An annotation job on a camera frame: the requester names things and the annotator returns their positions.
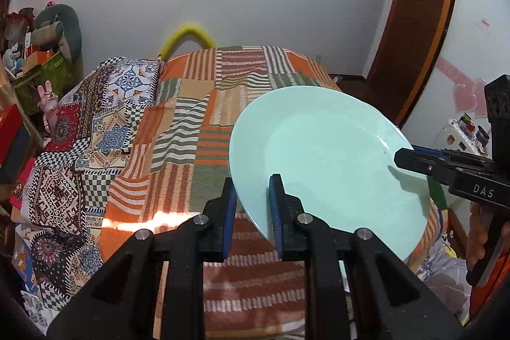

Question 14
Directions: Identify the mint green plate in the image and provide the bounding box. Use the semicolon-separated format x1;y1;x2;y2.
229;85;430;261

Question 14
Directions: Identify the person's right hand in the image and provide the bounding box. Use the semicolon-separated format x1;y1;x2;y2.
466;202;488;268

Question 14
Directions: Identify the white fridge door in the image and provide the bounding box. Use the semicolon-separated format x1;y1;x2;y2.
403;0;509;147

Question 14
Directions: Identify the blue white patterned patchwork cloth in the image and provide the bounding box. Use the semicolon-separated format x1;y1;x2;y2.
17;57;162;313

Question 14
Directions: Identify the orange striped patchwork cloth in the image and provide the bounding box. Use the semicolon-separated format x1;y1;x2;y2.
98;45;445;338

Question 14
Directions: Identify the brown wooden door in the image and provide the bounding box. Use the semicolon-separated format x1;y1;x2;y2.
368;0;451;127

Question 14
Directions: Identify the pink rabbit figurine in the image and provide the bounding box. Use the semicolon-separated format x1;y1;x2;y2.
37;80;59;134

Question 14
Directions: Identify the green cardboard box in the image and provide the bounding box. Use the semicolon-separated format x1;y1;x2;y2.
13;53;79;116

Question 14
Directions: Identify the dark green plush toy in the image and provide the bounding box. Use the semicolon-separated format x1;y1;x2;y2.
31;4;82;62

